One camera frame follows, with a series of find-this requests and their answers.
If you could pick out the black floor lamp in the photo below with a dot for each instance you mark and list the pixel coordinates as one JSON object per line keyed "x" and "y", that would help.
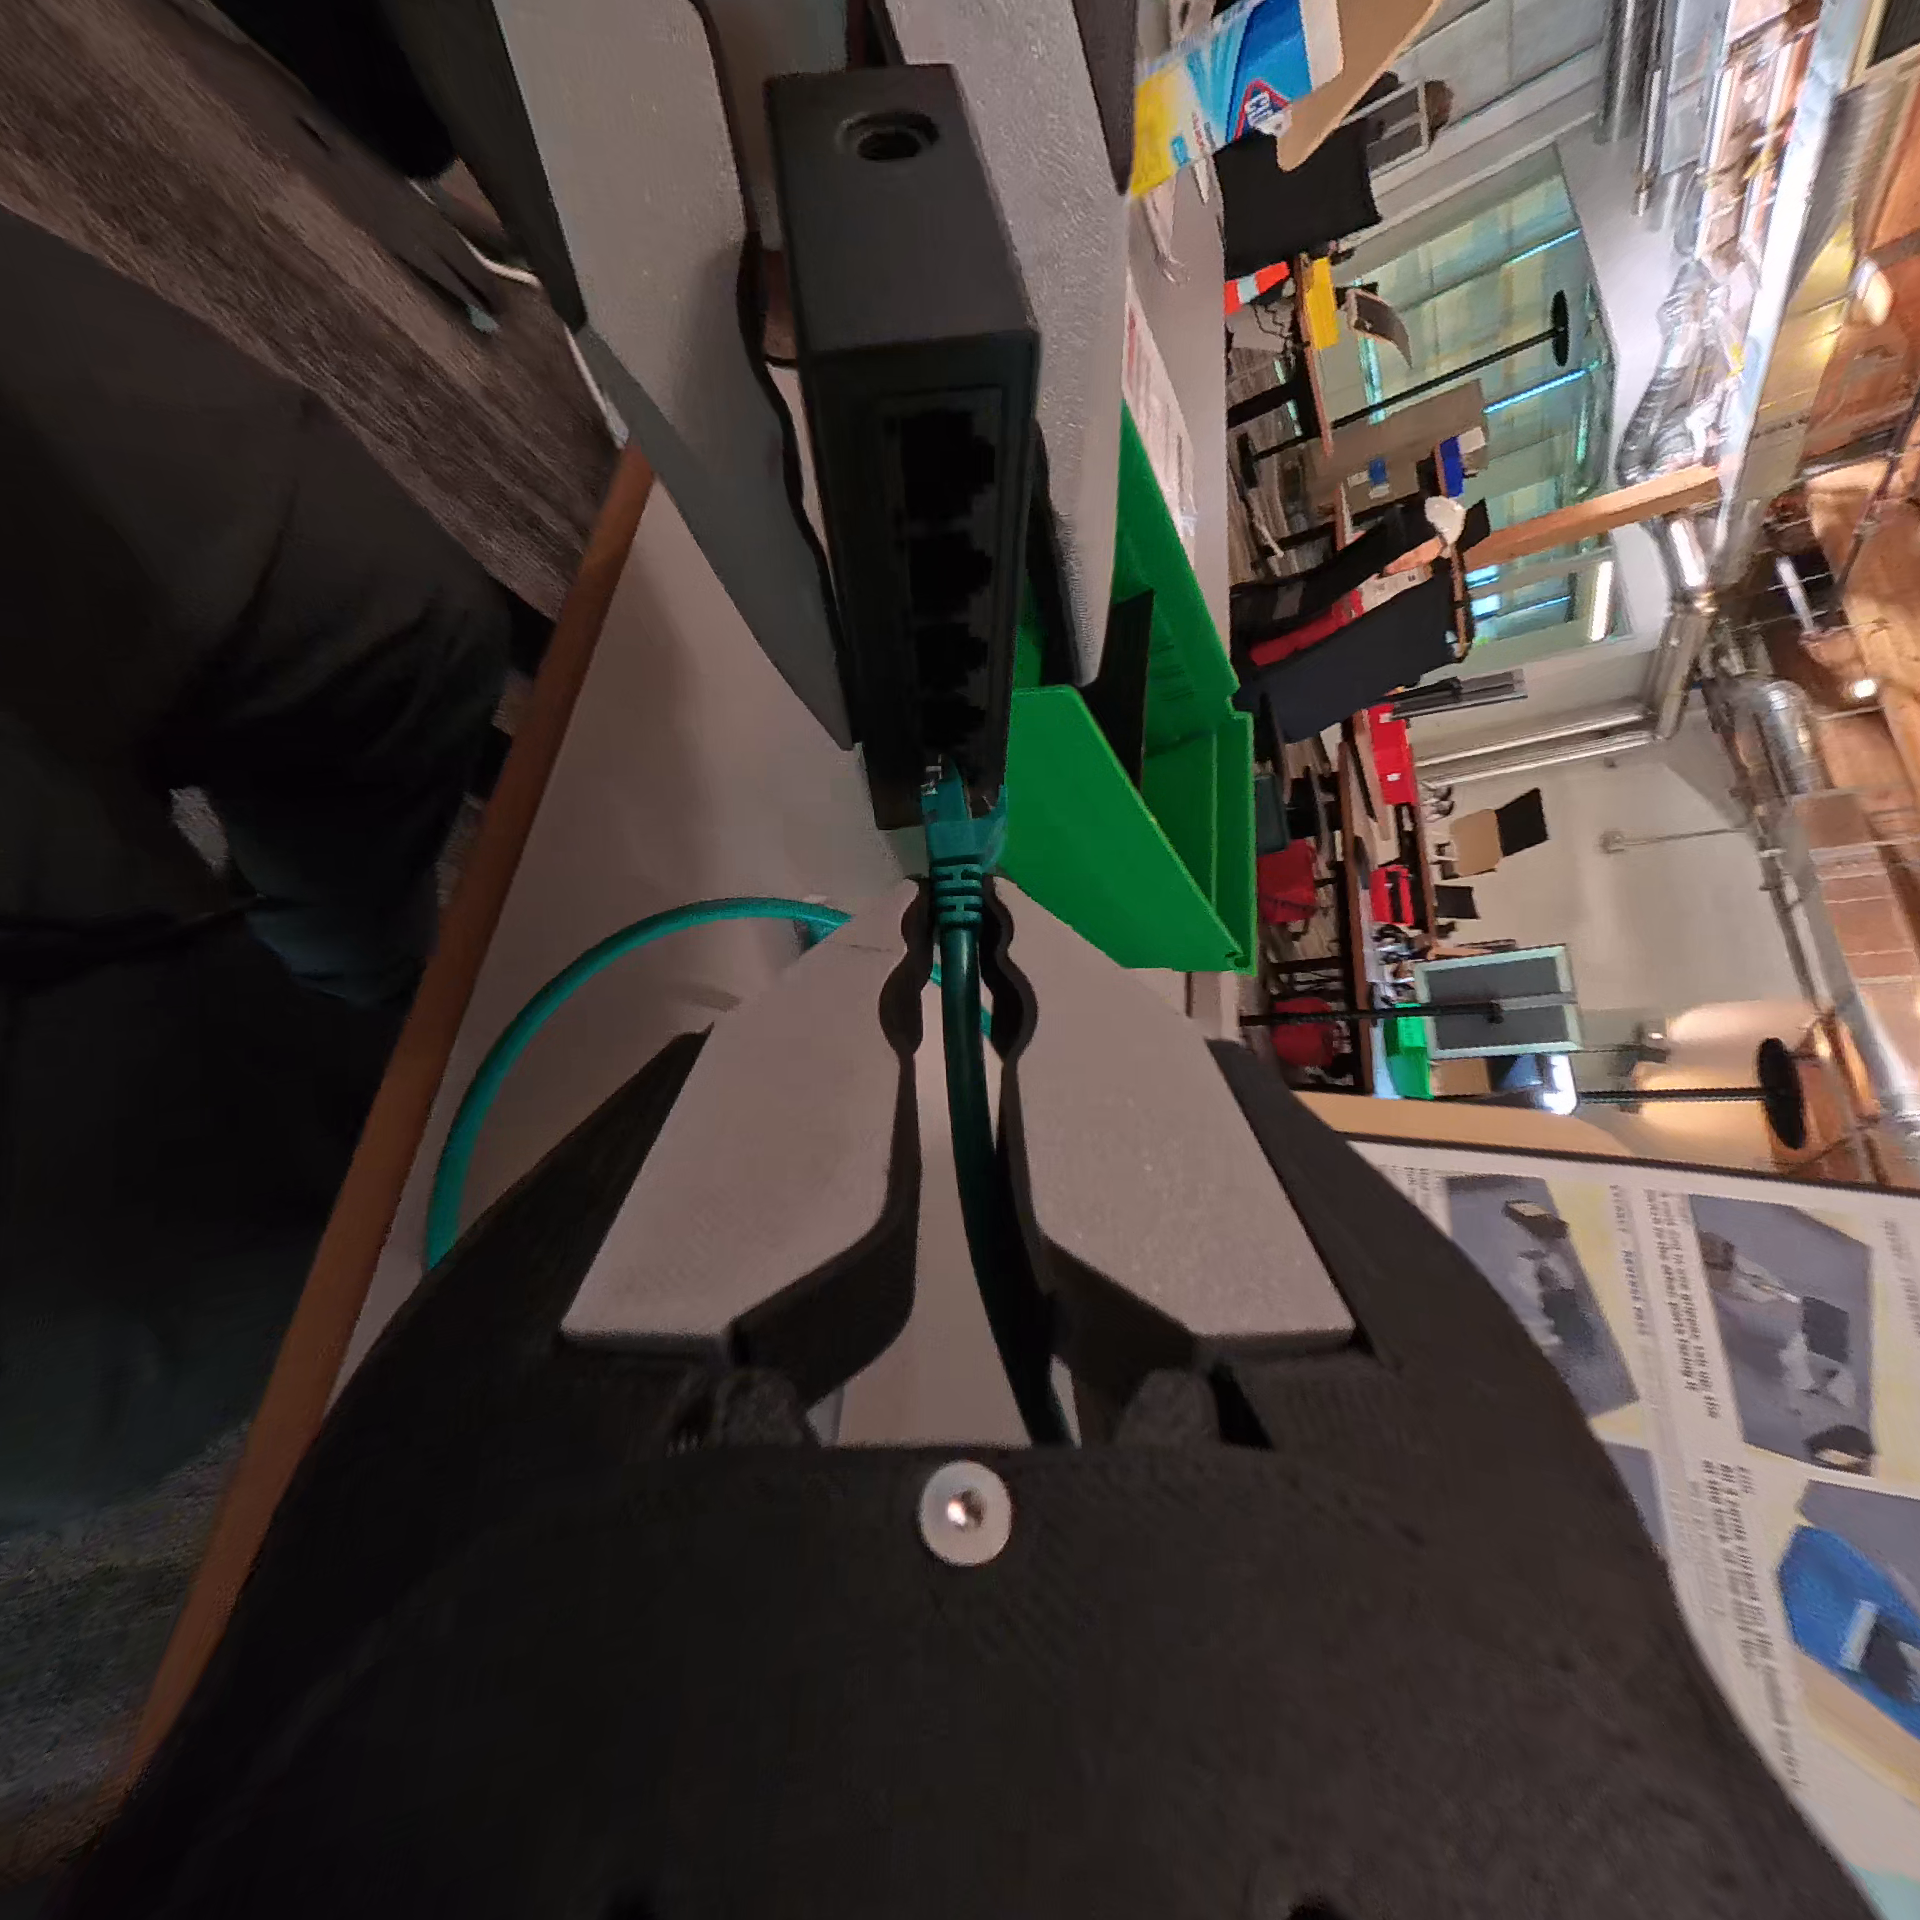
{"x": 1557, "y": 330}

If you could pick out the green plastic bin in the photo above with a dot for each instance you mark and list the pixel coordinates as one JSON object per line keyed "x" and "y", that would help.
{"x": 1110, "y": 854}

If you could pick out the silver ventilation duct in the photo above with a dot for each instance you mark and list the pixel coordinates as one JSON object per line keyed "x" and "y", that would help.
{"x": 1787, "y": 735}

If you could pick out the red bag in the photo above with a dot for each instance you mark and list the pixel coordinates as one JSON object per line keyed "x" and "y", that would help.
{"x": 1298, "y": 885}

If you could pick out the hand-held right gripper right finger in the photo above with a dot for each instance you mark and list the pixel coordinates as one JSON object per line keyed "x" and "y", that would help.
{"x": 1187, "y": 1201}

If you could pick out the instruction sheet stand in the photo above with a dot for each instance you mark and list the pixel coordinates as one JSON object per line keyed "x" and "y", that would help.
{"x": 1726, "y": 1349}

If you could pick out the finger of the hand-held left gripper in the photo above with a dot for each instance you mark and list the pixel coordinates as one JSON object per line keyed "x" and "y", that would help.
{"x": 646, "y": 194}
{"x": 1072, "y": 225}

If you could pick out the disinfecting wipes canister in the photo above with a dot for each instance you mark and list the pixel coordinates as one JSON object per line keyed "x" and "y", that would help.
{"x": 1215, "y": 90}

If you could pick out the red storage bin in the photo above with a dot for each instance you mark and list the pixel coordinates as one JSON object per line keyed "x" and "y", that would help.
{"x": 1389, "y": 765}
{"x": 1404, "y": 892}

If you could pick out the black bin divider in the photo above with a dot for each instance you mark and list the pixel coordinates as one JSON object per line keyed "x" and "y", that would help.
{"x": 1129, "y": 674}

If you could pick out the tan cardboard panel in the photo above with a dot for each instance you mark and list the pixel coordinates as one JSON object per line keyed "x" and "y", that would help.
{"x": 1442, "y": 1118}

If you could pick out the person's legs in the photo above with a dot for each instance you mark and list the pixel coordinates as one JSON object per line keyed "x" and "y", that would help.
{"x": 255, "y": 674}

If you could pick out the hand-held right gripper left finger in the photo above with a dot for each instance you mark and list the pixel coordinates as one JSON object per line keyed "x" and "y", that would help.
{"x": 750, "y": 1186}

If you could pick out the black network switch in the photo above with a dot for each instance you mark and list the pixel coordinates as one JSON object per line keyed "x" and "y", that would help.
{"x": 902, "y": 225}

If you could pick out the printed paper sheet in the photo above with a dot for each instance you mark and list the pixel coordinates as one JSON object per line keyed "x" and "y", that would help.
{"x": 1155, "y": 398}

